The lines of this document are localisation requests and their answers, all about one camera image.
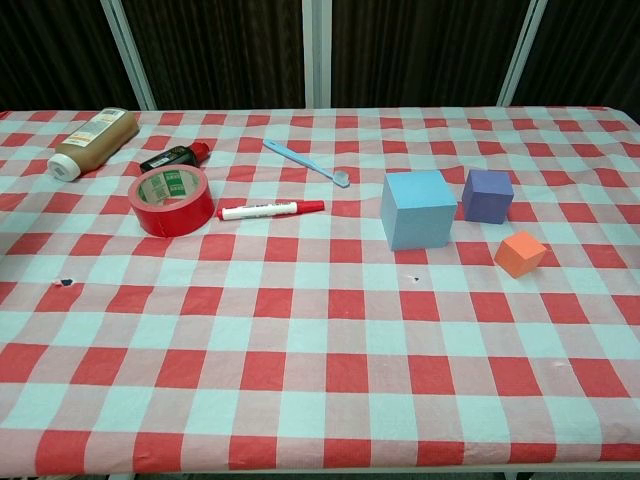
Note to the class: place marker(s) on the small black bottle red cap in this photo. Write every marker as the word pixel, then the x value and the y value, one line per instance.
pixel 167 159

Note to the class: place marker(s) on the red tape roll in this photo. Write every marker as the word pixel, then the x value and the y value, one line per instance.
pixel 170 222

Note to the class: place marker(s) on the light blue toothbrush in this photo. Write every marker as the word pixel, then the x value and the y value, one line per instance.
pixel 300 160

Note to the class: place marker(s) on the red white marker pen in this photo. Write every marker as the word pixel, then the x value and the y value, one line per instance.
pixel 260 210

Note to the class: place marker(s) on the red white checkered tablecloth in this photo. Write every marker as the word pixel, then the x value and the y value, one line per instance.
pixel 300 350

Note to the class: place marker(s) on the medium purple foam cube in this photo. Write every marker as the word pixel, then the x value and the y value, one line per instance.
pixel 487 200

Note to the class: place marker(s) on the large blue foam cube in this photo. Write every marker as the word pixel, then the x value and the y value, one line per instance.
pixel 420 220

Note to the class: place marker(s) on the white partition frame post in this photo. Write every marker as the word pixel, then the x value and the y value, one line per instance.
pixel 129 55
pixel 317 50
pixel 521 55

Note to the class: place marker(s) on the small orange foam cube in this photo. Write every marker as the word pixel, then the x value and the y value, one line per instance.
pixel 517 257

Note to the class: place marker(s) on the brown bottle white cap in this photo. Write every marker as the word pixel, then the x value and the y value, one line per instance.
pixel 95 140

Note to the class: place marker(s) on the dark brown curtain panel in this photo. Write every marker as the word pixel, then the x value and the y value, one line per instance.
pixel 50 50
pixel 425 50
pixel 215 50
pixel 590 50

